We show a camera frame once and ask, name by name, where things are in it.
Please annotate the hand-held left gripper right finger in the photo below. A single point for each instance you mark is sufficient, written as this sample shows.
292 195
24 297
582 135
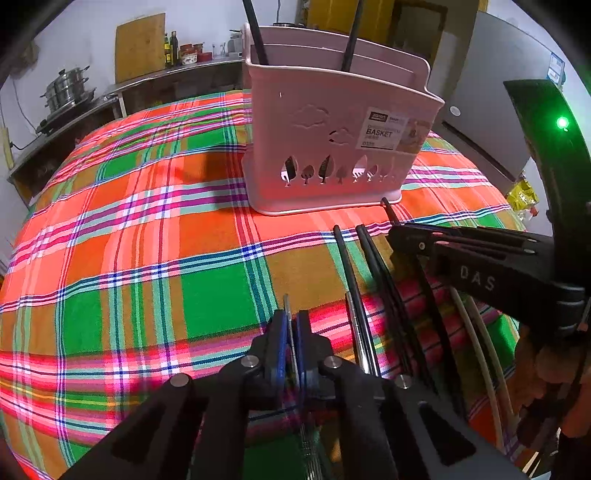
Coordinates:
304 346

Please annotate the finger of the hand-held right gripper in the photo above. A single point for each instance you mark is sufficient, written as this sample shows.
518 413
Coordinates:
411 242
485 234

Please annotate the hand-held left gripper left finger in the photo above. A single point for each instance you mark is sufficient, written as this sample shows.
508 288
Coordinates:
278 344

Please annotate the silver metal chopstick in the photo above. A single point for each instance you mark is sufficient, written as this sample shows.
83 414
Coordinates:
288 318
360 334

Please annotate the black chopstick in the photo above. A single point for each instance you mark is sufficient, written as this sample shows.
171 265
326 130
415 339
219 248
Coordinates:
390 211
342 256
375 251
256 34
367 251
352 41

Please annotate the white chopstick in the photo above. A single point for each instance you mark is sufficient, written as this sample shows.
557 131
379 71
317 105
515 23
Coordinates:
490 350
457 297

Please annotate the pink plastic utensil basket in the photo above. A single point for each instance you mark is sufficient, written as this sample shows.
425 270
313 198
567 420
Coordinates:
300 152

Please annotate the person's right hand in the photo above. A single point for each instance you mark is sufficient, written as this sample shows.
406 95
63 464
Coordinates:
549 369

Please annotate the yellow snack packet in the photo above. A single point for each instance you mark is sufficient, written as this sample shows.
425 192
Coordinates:
521 198

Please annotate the grey refrigerator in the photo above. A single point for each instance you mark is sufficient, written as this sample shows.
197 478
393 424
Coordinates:
498 92

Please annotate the white round fridge magnet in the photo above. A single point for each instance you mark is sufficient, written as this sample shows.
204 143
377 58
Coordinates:
455 110

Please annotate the blue fridge sticker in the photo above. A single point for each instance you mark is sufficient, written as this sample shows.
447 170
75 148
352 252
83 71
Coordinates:
556 69

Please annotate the plaid tablecloth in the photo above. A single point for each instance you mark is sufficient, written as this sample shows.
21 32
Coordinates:
138 277

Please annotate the yellow wooden door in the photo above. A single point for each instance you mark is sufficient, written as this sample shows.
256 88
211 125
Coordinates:
415 27

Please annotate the clear drinking glass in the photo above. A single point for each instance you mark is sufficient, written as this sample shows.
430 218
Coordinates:
219 50

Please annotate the steel kitchen counter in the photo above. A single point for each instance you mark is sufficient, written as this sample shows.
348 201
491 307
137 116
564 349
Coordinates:
138 94

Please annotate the dark oil bottle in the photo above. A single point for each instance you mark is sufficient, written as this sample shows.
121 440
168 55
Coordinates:
174 48

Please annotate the black gas stove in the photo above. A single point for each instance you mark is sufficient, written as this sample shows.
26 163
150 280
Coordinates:
69 117

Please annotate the green glass bottle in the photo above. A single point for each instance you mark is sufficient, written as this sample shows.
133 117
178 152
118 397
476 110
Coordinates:
167 51

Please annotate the wooden cutting board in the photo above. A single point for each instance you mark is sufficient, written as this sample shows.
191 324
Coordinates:
140 48

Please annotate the steel steamer pot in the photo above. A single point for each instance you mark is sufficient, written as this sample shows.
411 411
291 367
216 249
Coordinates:
67 90

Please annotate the yellow power strip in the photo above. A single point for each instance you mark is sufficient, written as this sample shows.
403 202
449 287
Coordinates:
6 147

